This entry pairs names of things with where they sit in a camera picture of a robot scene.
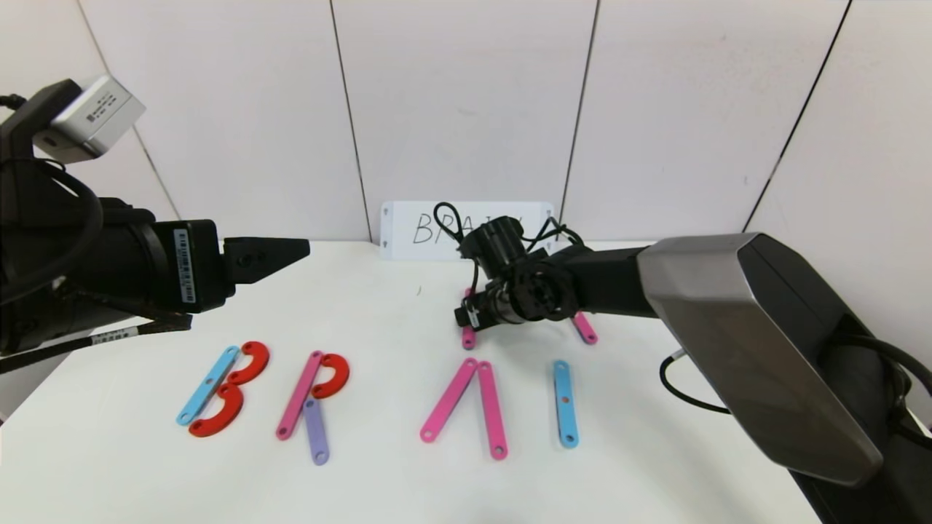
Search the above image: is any white BRAIN sign card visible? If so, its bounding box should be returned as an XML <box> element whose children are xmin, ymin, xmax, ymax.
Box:
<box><xmin>380</xmin><ymin>202</ymin><xmax>556</xmax><ymax>261</ymax></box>

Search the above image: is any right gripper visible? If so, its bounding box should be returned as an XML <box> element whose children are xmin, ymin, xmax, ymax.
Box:
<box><xmin>454</xmin><ymin>282</ymin><xmax>516</xmax><ymax>332</ymax></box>

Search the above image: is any large red arc piece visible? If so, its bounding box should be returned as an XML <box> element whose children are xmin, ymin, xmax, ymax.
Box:
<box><xmin>189</xmin><ymin>384</ymin><xmax>245</xmax><ymax>438</ymax></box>
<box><xmin>227</xmin><ymin>341</ymin><xmax>271</xmax><ymax>386</ymax></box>

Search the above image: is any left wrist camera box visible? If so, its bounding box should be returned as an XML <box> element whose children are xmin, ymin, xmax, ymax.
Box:
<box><xmin>33</xmin><ymin>75</ymin><xmax>146</xmax><ymax>164</ymax></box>

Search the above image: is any small red arc piece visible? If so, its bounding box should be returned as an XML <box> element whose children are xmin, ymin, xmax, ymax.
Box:
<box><xmin>311</xmin><ymin>354</ymin><xmax>350</xmax><ymax>400</ymax></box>

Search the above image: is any short purple bar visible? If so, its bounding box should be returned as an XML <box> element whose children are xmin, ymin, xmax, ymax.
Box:
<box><xmin>304</xmin><ymin>397</ymin><xmax>331</xmax><ymax>467</ymax></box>

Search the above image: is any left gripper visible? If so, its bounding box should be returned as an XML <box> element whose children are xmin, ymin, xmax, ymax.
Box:
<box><xmin>76</xmin><ymin>219</ymin><xmax>311</xmax><ymax>314</ymax></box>

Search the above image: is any long blue bar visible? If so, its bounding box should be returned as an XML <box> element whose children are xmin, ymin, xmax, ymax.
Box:
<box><xmin>177</xmin><ymin>346</ymin><xmax>242</xmax><ymax>426</ymax></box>
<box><xmin>552</xmin><ymin>360</ymin><xmax>580</xmax><ymax>449</ymax></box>

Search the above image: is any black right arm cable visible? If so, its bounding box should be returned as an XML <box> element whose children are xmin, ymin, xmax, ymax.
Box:
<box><xmin>658</xmin><ymin>348</ymin><xmax>730</xmax><ymax>416</ymax></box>
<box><xmin>433</xmin><ymin>202</ymin><xmax>483</xmax><ymax>292</ymax></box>
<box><xmin>837</xmin><ymin>333</ymin><xmax>932</xmax><ymax>441</ymax></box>

